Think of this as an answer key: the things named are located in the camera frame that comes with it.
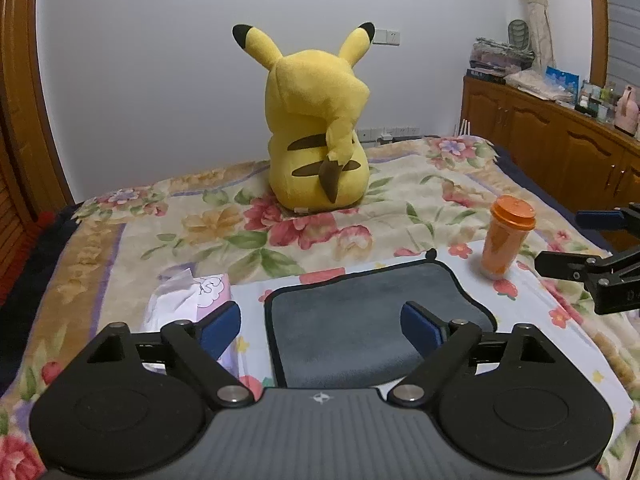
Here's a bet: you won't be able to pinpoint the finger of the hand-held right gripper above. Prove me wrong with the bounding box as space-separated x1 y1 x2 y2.
534 246 640 282
574 204 640 232

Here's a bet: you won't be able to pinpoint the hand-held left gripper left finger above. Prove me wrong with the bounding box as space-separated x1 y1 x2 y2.
86 301 254 407

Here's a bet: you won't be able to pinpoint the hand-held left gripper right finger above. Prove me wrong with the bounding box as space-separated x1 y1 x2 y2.
388 301 557 407

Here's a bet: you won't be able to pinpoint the grey towel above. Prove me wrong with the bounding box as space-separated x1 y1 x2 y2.
263 248 497 390

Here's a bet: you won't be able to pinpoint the pink tissue box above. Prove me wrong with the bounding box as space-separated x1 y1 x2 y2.
140 267 242 379

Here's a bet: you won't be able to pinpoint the pale floral sheet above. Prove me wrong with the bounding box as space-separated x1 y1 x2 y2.
157 255 634 467

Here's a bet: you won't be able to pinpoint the orange cup with lid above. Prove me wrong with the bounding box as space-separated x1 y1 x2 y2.
480 195 537 281

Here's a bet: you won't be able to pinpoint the wooden cabinet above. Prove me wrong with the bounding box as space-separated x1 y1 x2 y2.
459 75 640 222

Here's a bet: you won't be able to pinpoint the floral blanket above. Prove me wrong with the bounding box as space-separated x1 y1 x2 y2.
0 135 640 480

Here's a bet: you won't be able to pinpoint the pink jug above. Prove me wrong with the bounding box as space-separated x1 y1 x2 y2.
614 85 640 134

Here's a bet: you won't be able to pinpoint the group of small bottles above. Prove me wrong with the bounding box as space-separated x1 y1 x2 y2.
574 79 621 124

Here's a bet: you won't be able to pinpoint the blue picture card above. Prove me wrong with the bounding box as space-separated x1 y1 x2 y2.
544 65 581 97

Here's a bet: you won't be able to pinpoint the beige folded cloth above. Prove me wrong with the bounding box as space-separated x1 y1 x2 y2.
504 68 576 104

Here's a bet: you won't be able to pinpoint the black books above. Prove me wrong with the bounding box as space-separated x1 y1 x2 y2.
464 67 509 85

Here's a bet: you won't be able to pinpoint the stack of folded clothes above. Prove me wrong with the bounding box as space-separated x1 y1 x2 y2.
469 36 536 74

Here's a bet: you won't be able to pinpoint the grey green vase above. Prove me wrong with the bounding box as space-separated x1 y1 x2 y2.
507 18 531 49

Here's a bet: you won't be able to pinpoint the beige curtain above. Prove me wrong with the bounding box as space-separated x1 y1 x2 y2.
516 0 559 74

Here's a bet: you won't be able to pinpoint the yellow plush toy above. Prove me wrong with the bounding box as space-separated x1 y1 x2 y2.
231 21 376 211

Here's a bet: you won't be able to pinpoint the row of white wall sockets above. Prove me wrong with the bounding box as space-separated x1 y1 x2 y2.
358 126 424 143

